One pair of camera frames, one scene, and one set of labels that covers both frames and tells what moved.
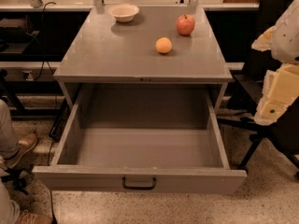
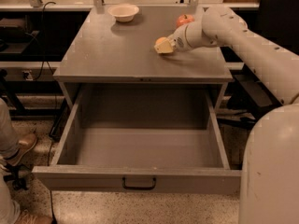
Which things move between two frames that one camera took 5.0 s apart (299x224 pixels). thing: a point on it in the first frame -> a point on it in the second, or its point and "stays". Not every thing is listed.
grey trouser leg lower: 9,210 stays
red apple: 185,24 stays
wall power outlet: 28,75 stays
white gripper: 286,39 -> 179,41
